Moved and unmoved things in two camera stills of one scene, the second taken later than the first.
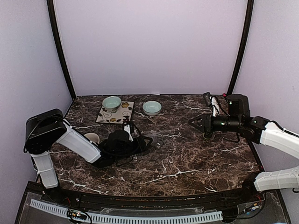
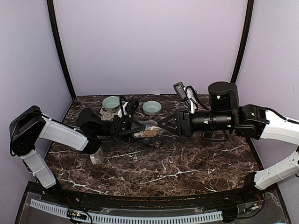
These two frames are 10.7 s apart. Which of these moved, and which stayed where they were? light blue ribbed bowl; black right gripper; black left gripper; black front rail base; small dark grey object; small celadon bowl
Moved: black left gripper; black right gripper
Stayed: light blue ribbed bowl; small dark grey object; small celadon bowl; black front rail base
